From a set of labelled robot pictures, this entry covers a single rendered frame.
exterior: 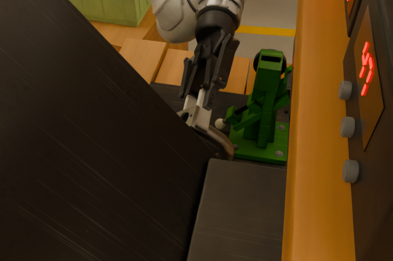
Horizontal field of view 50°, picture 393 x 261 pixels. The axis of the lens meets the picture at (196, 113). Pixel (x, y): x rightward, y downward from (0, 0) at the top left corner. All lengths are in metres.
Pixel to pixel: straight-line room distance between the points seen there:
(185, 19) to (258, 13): 2.33
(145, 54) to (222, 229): 0.89
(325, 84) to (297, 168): 0.08
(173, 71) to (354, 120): 1.10
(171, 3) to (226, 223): 0.54
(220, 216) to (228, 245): 0.04
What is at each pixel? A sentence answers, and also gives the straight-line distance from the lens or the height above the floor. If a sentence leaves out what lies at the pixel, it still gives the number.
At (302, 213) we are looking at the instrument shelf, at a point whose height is 1.54.
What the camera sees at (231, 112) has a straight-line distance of 1.03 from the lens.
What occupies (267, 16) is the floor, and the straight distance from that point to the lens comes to 3.24.
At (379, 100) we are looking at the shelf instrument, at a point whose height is 1.60.
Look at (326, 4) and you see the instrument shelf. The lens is 0.39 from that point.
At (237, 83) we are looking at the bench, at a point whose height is 0.88.
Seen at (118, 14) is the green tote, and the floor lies 0.83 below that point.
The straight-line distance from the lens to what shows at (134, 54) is 1.38.
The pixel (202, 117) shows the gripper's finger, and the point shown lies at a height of 1.23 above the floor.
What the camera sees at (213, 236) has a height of 1.24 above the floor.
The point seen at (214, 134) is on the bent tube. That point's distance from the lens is 0.72.
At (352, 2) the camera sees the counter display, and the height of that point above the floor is 1.56.
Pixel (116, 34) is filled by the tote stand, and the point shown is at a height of 0.79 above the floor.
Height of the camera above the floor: 1.74
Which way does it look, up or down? 46 degrees down
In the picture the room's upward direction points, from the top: straight up
